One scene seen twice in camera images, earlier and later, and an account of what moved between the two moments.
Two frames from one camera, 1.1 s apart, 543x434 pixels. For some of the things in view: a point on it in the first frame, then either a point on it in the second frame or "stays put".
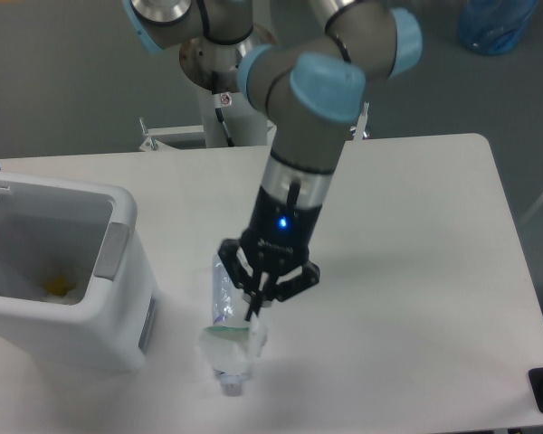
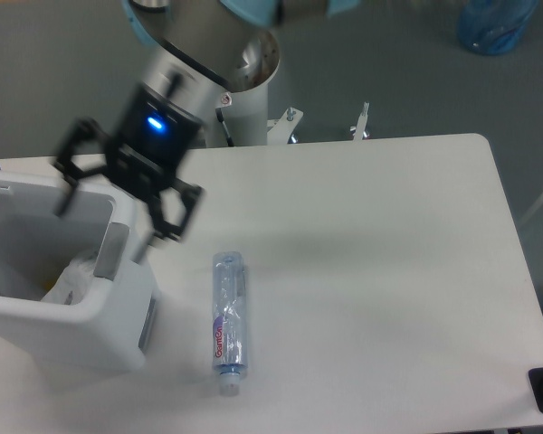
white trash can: [66, 278] stays put
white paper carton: [232, 350] -> [73, 284]
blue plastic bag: [493, 26] stays put
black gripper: [281, 231] -> [150, 140]
